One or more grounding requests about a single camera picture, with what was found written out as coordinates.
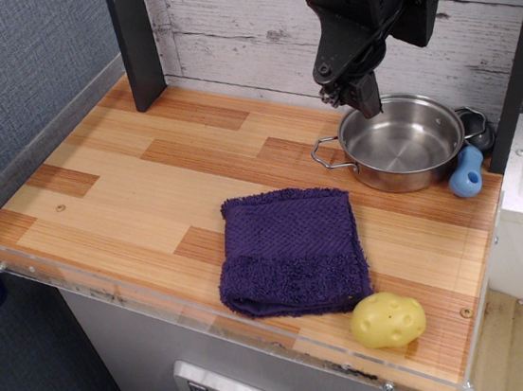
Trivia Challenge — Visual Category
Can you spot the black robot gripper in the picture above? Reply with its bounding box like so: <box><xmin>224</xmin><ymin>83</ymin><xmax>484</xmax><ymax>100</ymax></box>
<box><xmin>305</xmin><ymin>0</ymin><xmax>439</xmax><ymax>119</ymax></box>

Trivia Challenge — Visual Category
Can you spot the small stainless steel pot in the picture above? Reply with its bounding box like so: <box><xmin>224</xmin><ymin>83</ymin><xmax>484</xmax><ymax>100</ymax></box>
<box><xmin>311</xmin><ymin>94</ymin><xmax>465</xmax><ymax>193</ymax></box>

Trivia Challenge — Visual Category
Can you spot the purple folded towel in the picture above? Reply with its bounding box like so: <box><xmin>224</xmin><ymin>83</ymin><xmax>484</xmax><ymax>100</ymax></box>
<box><xmin>219</xmin><ymin>187</ymin><xmax>372</xmax><ymax>318</ymax></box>

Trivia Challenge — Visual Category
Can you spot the yellow toy potato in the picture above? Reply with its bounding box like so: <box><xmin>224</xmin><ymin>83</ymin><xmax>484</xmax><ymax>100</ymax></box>
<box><xmin>350</xmin><ymin>292</ymin><xmax>427</xmax><ymax>349</ymax></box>

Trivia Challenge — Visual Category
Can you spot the clear acrylic edge guard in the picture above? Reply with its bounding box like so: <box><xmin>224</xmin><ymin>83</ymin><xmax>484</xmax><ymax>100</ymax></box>
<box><xmin>0</xmin><ymin>59</ymin><xmax>502</xmax><ymax>391</ymax></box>

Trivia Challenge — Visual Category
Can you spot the blue handled grey scoop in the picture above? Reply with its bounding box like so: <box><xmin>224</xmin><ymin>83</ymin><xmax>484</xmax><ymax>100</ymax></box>
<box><xmin>449</xmin><ymin>106</ymin><xmax>496</xmax><ymax>199</ymax></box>

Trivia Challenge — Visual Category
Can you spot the dark right vertical post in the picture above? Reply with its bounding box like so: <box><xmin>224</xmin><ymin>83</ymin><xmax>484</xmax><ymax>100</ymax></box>
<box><xmin>489</xmin><ymin>20</ymin><xmax>523</xmax><ymax>174</ymax></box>

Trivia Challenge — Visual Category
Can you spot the dark vertical post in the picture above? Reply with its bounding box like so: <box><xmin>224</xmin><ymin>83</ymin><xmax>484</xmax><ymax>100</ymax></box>
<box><xmin>489</xmin><ymin>20</ymin><xmax>523</xmax><ymax>174</ymax></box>
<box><xmin>106</xmin><ymin>0</ymin><xmax>167</xmax><ymax>112</ymax></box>

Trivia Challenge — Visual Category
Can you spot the dark left vertical post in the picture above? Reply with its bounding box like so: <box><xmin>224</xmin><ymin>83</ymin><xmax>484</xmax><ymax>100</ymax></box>
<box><xmin>106</xmin><ymin>0</ymin><xmax>167</xmax><ymax>112</ymax></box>

